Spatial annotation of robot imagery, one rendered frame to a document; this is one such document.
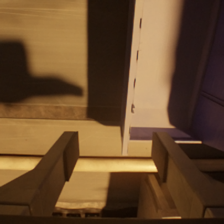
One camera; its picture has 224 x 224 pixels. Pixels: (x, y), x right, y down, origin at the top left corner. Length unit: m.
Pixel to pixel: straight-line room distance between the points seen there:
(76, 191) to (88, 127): 0.23
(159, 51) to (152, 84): 0.07
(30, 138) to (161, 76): 0.35
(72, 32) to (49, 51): 0.06
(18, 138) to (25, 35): 0.25
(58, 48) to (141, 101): 0.21
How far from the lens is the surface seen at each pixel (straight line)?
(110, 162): 0.43
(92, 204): 0.59
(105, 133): 0.41
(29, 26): 0.38
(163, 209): 0.37
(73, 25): 0.36
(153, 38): 0.36
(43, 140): 0.44
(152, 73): 0.37
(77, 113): 0.39
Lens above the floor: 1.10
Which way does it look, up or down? 67 degrees down
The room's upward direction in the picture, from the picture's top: 175 degrees clockwise
